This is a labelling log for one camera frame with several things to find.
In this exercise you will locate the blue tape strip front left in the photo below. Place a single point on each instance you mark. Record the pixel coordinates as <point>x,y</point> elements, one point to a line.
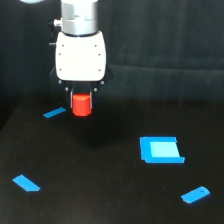
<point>26,184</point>

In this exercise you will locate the blue tape strip front right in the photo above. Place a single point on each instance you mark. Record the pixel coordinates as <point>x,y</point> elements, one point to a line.
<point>195,195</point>

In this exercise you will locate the blue square tape frame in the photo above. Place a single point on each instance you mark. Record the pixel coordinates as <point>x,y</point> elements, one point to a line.
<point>162,150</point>

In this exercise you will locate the red hexagonal block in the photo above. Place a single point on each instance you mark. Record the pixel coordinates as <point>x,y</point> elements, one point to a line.
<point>81,104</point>

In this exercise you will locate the black backdrop curtain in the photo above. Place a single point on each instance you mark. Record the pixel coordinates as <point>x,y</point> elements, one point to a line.
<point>169,50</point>

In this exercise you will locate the blue tape strip back left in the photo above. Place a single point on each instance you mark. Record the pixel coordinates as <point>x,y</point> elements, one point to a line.
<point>54,112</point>

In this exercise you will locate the blue tape strip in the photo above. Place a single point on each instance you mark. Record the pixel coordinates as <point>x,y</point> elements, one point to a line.
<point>26,184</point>
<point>54,112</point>
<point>195,195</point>

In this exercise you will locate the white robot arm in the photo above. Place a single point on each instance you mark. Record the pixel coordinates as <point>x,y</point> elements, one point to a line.
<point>78,18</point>

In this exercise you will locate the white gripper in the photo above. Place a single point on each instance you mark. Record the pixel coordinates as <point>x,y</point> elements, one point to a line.
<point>80,66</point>

